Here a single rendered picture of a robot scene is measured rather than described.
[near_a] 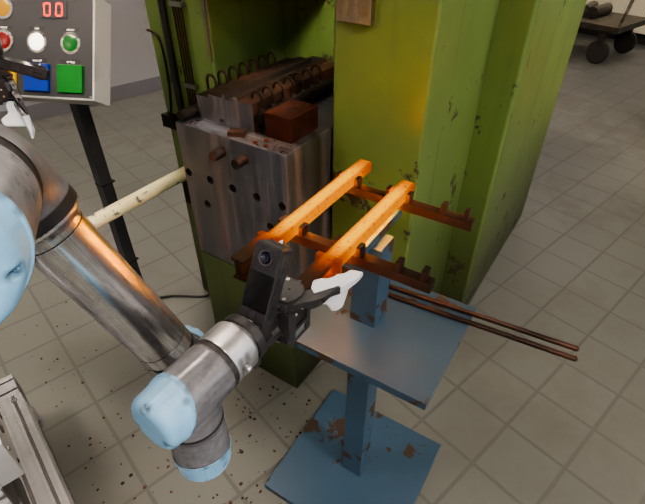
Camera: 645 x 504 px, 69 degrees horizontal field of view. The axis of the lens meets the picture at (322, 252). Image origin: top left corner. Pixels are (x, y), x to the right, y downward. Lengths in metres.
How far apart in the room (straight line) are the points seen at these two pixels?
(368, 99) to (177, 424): 0.90
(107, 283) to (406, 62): 0.82
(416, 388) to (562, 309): 1.40
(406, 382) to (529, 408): 0.95
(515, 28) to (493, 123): 0.27
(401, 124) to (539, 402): 1.13
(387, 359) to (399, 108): 0.59
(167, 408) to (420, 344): 0.61
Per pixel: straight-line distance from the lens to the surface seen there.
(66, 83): 1.55
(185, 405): 0.57
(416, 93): 1.16
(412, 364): 1.00
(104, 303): 0.62
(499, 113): 1.59
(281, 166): 1.19
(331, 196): 0.96
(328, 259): 0.77
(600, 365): 2.11
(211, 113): 1.38
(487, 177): 1.68
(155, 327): 0.66
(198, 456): 0.66
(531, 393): 1.91
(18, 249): 0.41
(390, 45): 1.17
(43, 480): 1.52
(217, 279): 1.65
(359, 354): 1.00
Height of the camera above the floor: 1.43
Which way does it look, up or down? 38 degrees down
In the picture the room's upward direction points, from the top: straight up
